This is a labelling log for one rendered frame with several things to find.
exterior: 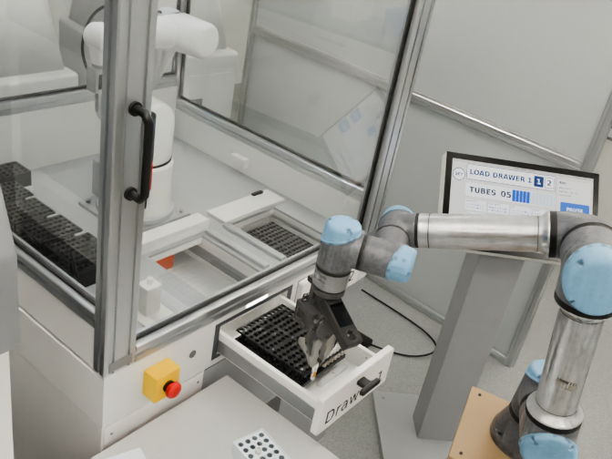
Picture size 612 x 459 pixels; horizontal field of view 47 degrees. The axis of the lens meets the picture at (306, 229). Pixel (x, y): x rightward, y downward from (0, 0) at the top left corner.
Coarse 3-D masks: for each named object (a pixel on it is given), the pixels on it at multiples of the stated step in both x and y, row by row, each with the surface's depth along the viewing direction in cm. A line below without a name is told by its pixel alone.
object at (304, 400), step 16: (272, 304) 190; (288, 304) 190; (240, 320) 181; (224, 336) 172; (224, 352) 173; (240, 352) 170; (352, 352) 179; (368, 352) 176; (240, 368) 171; (256, 368) 167; (272, 368) 165; (352, 368) 179; (272, 384) 165; (288, 384) 162; (288, 400) 163; (304, 400) 160
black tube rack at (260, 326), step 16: (256, 320) 179; (272, 320) 180; (288, 320) 181; (240, 336) 177; (256, 336) 173; (272, 336) 174; (288, 336) 176; (304, 336) 176; (256, 352) 172; (272, 352) 169; (288, 352) 175; (288, 368) 170; (320, 368) 171; (304, 384) 166
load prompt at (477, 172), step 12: (468, 168) 223; (480, 168) 224; (492, 168) 224; (504, 168) 225; (480, 180) 223; (492, 180) 224; (504, 180) 224; (516, 180) 225; (528, 180) 225; (540, 180) 226; (552, 180) 226
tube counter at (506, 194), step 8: (504, 192) 223; (512, 192) 224; (520, 192) 224; (528, 192) 224; (536, 192) 225; (504, 200) 223; (512, 200) 223; (520, 200) 224; (528, 200) 224; (536, 200) 224; (544, 200) 225; (552, 200) 225
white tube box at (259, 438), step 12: (264, 432) 160; (240, 444) 157; (252, 444) 156; (264, 444) 157; (276, 444) 157; (240, 456) 154; (252, 456) 154; (264, 456) 154; (276, 456) 154; (288, 456) 155
